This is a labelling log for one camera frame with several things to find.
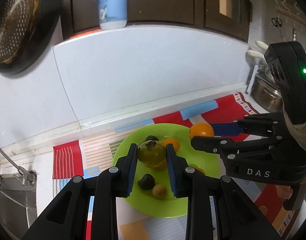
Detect large orange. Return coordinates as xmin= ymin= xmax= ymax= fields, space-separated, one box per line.
xmin=189 ymin=123 xmax=215 ymax=140

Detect green yellow round fruit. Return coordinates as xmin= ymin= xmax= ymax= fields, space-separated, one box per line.
xmin=137 ymin=140 xmax=166 ymax=168

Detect chrome kitchen faucet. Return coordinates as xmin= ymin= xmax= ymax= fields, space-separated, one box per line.
xmin=0 ymin=147 xmax=37 ymax=187

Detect right hand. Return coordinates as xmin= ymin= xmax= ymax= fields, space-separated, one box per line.
xmin=276 ymin=185 xmax=293 ymax=206

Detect dish rack shelf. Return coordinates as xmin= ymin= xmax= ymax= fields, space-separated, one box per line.
xmin=246 ymin=64 xmax=280 ymax=94

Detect steel cooking pot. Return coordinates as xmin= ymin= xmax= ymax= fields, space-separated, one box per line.
xmin=251 ymin=79 xmax=283 ymax=112

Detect brownish small fruit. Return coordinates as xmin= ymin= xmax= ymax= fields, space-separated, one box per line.
xmin=152 ymin=184 xmax=167 ymax=199

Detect black scissors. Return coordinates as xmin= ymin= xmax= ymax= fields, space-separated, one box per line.
xmin=271 ymin=17 xmax=283 ymax=28

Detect steel sink basin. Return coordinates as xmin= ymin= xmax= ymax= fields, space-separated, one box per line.
xmin=0 ymin=174 xmax=38 ymax=239

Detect colourful patchwork mat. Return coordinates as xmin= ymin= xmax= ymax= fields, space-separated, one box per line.
xmin=53 ymin=92 xmax=304 ymax=239

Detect green plate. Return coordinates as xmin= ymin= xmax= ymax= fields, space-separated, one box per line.
xmin=113 ymin=123 xmax=220 ymax=218

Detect small orange tangerine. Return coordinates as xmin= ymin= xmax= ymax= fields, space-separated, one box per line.
xmin=161 ymin=138 xmax=180 ymax=153

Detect dark plum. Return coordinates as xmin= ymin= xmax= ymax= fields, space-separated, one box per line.
xmin=138 ymin=173 xmax=155 ymax=190
xmin=145 ymin=135 xmax=159 ymax=141

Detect dark wooden cabinet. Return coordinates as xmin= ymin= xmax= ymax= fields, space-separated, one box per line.
xmin=60 ymin=0 xmax=251 ymax=42

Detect blue white soap bottle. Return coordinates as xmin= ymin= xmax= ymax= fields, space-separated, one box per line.
xmin=98 ymin=0 xmax=128 ymax=30

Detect brass strainer ladle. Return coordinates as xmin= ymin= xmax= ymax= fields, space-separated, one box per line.
xmin=0 ymin=0 xmax=39 ymax=64

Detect black frying pan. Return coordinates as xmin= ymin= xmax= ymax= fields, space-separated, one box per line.
xmin=0 ymin=0 xmax=63 ymax=76

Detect cream pan handle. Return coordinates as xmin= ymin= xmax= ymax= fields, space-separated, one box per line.
xmin=255 ymin=40 xmax=269 ymax=50
xmin=247 ymin=50 xmax=265 ymax=61

